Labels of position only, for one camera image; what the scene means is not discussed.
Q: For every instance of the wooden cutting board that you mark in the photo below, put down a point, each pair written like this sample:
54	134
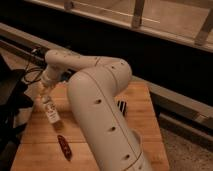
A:
40	150

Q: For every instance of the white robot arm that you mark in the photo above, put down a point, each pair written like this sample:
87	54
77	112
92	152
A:
91	92

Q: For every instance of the clear plastic bottle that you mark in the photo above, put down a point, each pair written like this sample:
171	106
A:
51	112

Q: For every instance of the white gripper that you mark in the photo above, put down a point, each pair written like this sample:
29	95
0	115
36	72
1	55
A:
47	83

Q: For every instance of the black striped object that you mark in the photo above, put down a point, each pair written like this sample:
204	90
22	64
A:
122	105

